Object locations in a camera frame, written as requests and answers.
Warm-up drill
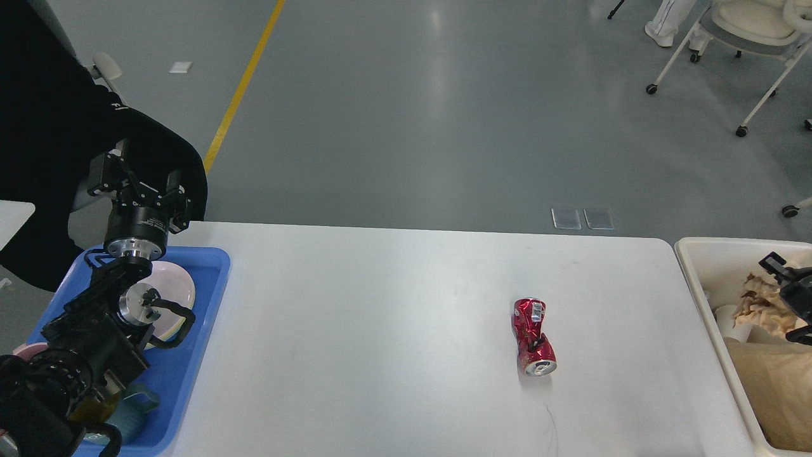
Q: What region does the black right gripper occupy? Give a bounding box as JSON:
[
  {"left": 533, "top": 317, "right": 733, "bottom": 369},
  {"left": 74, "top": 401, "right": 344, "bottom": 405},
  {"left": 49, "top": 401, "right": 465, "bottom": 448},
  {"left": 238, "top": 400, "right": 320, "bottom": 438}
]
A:
[{"left": 759, "top": 252, "right": 812, "bottom": 345}]

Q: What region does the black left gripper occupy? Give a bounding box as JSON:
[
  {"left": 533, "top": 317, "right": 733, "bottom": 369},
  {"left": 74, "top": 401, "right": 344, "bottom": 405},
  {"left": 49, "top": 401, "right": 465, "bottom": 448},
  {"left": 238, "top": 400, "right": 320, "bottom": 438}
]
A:
[{"left": 88, "top": 138, "right": 192, "bottom": 261}]

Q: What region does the brown paper ball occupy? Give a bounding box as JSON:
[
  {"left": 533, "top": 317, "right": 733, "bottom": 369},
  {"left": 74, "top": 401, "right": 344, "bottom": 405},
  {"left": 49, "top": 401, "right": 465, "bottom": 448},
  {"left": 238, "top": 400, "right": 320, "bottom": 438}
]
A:
[{"left": 733, "top": 273, "right": 806, "bottom": 338}]

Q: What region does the white paper cup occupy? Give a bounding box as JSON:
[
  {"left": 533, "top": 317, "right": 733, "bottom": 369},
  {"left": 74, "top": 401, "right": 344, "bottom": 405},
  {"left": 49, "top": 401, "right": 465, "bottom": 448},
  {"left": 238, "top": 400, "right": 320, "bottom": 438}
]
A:
[{"left": 714, "top": 305, "right": 753, "bottom": 343}]

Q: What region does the brown paper bag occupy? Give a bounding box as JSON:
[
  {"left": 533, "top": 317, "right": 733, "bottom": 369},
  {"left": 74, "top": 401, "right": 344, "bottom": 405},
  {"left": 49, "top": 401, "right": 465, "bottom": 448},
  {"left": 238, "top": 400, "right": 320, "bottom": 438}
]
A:
[{"left": 724, "top": 338, "right": 811, "bottom": 453}]

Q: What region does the pink plate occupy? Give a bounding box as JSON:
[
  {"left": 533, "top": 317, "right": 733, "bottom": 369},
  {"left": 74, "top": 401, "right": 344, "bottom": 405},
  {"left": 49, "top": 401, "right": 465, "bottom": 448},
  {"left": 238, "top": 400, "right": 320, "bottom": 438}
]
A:
[{"left": 139, "top": 261, "right": 195, "bottom": 341}]

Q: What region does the pink mug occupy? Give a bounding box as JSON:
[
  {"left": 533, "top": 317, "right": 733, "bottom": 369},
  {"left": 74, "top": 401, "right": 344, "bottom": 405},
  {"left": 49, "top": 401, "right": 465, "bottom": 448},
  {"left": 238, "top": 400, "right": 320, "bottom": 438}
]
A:
[{"left": 12, "top": 342, "right": 48, "bottom": 362}]

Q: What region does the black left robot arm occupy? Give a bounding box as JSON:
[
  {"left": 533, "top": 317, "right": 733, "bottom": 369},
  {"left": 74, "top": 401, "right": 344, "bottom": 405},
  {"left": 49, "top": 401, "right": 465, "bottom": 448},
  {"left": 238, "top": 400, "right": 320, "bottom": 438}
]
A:
[{"left": 1, "top": 140, "right": 195, "bottom": 456}]

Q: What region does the white plastic bin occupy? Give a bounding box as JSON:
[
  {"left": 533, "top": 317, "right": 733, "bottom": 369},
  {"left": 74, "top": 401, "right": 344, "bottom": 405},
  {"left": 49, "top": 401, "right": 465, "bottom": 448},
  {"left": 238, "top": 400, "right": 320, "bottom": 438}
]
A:
[{"left": 674, "top": 237, "right": 811, "bottom": 456}]

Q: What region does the white chair leg caster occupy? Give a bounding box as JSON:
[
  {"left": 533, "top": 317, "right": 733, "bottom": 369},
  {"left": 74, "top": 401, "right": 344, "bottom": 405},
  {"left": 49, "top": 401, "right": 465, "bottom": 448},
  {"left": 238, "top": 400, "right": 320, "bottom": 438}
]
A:
[{"left": 780, "top": 197, "right": 812, "bottom": 219}]

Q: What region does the person in black clothes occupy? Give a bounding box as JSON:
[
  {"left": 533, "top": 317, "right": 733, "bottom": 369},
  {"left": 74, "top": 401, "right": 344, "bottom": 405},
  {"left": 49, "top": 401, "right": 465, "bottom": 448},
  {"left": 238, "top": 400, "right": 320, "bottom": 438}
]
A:
[{"left": 0, "top": 0, "right": 115, "bottom": 293}]

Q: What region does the white paper scrap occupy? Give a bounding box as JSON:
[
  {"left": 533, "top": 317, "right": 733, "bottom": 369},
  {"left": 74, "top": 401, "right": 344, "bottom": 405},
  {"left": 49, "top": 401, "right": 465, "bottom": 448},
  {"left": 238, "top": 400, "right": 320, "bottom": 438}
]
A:
[{"left": 168, "top": 61, "right": 193, "bottom": 74}]

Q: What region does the white table corner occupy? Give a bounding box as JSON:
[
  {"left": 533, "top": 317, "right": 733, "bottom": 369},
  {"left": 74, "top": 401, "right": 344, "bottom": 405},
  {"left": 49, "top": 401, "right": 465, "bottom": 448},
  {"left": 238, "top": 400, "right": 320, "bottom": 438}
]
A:
[{"left": 1, "top": 200, "right": 36, "bottom": 249}]

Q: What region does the blue plastic tray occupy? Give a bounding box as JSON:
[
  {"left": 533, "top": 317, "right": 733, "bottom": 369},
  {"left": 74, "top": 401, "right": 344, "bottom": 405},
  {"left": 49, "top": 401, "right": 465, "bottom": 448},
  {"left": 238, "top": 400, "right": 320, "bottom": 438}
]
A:
[{"left": 25, "top": 246, "right": 230, "bottom": 457}]

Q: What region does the right clear floor plate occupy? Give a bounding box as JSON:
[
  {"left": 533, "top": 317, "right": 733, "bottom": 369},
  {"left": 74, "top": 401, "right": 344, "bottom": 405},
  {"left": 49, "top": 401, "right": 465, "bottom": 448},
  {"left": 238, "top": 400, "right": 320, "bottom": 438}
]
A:
[{"left": 583, "top": 208, "right": 615, "bottom": 230}]

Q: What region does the clear floor plate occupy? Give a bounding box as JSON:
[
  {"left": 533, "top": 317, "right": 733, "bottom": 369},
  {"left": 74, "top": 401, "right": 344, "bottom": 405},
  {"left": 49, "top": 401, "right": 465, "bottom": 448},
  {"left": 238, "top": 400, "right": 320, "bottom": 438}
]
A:
[
  {"left": 583, "top": 208, "right": 615, "bottom": 230},
  {"left": 551, "top": 208, "right": 582, "bottom": 230}
]

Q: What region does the teal mug yellow inside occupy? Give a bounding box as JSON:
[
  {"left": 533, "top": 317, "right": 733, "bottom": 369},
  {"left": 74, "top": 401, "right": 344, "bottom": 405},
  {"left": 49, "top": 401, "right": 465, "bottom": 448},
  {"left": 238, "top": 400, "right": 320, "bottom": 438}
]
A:
[{"left": 70, "top": 383, "right": 160, "bottom": 443}]

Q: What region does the left clear floor plate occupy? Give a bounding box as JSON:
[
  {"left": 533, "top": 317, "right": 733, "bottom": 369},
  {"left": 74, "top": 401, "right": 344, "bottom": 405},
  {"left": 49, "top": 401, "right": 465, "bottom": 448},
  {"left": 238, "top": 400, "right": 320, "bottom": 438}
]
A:
[{"left": 551, "top": 208, "right": 582, "bottom": 230}]

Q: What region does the crushed red soda can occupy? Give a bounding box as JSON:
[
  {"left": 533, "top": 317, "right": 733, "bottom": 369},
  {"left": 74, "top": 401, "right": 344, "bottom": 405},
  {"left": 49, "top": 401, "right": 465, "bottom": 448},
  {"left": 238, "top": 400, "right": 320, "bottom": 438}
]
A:
[{"left": 511, "top": 297, "right": 558, "bottom": 377}]

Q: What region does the white office chair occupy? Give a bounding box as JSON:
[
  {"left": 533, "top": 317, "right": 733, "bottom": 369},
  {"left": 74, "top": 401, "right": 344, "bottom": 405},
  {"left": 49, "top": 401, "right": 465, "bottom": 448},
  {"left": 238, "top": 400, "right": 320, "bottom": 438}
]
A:
[{"left": 645, "top": 0, "right": 812, "bottom": 138}]

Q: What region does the person in white trousers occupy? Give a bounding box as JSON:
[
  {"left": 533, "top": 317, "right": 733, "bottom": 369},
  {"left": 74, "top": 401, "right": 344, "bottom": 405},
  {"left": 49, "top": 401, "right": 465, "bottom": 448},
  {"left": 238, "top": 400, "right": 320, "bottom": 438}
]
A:
[{"left": 644, "top": 1, "right": 696, "bottom": 48}]

